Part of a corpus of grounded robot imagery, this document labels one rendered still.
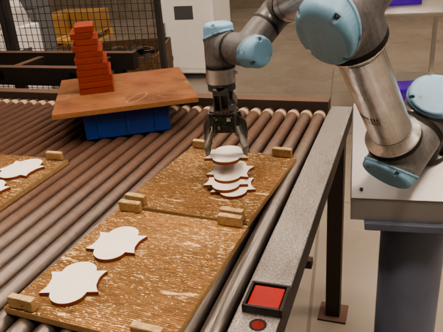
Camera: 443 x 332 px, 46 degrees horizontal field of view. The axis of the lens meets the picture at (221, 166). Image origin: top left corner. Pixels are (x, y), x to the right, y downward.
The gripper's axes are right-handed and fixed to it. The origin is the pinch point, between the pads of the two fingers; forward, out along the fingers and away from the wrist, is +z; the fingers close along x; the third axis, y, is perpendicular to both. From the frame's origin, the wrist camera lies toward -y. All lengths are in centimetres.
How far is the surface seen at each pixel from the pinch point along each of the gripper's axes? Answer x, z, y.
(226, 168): -0.3, 4.2, 1.1
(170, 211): -12.7, 7.1, 19.6
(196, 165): -10.4, 7.1, -7.8
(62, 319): -25, 7, 60
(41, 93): -94, 6, -90
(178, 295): -5, 7, 53
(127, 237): -19.7, 6.1, 33.5
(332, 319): 35, 100, -51
